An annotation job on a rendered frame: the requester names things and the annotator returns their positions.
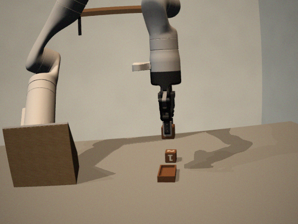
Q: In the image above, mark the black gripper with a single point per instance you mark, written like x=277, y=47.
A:
x=166, y=96

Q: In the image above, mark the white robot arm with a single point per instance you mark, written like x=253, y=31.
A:
x=41, y=91

